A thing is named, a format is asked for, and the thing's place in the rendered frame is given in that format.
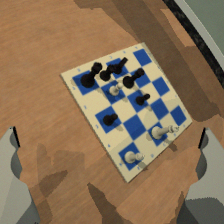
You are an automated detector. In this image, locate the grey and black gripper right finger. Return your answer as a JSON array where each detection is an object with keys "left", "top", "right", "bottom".
[{"left": 176, "top": 128, "right": 224, "bottom": 224}]

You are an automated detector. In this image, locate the blue and cream chessboard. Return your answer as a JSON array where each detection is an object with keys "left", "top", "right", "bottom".
[{"left": 60, "top": 42, "right": 192, "bottom": 183}]

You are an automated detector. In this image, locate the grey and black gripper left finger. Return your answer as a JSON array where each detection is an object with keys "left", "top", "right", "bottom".
[{"left": 0, "top": 126, "right": 40, "bottom": 224}]

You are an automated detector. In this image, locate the white pawn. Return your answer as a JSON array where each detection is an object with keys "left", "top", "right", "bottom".
[{"left": 109, "top": 83, "right": 123, "bottom": 96}]

